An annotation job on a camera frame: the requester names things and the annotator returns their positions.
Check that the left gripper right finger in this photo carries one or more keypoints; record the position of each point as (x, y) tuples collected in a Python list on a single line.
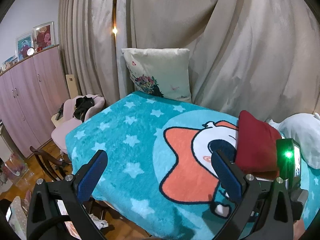
[(244, 191)]

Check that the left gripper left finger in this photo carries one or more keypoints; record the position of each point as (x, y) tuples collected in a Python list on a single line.
[(54, 203)]

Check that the dark red sweatshirt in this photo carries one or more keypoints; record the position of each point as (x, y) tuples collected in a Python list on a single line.
[(256, 147)]

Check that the black clothing on chair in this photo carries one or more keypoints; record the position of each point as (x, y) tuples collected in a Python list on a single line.
[(82, 105)]

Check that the light grey plush garment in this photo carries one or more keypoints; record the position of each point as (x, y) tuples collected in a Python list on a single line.
[(304, 128)]

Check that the dark wooden chair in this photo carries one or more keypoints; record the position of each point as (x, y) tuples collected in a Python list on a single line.
[(52, 167)]

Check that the pink chair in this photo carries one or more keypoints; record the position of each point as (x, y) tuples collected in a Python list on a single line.
[(70, 122)]

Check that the teal cartoon fleece blanket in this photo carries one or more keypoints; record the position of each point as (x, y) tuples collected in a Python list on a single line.
[(159, 173)]

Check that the beige curtain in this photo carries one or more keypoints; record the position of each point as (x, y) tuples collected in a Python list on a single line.
[(257, 55)]

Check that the pink wardrobe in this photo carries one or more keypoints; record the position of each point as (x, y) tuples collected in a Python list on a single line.
[(32, 91)]

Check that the white floral pillow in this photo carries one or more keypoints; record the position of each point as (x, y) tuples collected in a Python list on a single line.
[(160, 72)]

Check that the framed blue picture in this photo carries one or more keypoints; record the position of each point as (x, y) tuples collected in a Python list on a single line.
[(23, 43)]

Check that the framed rose picture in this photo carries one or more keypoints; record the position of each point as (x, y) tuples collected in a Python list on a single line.
[(43, 36)]

